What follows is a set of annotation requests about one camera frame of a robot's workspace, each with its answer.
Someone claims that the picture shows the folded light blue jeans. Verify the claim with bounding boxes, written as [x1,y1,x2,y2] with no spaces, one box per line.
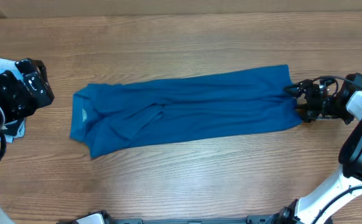
[0,58,26,143]

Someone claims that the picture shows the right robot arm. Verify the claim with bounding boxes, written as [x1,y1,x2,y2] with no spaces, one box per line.
[258,73,362,224]

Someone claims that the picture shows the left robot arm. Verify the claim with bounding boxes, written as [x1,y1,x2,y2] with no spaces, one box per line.
[0,58,54,224]

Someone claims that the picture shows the dark blue t-shirt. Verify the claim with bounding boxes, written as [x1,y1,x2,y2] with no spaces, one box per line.
[70,65,302,158]

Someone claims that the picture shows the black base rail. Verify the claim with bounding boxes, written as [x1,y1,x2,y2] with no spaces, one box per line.
[57,210,276,224]

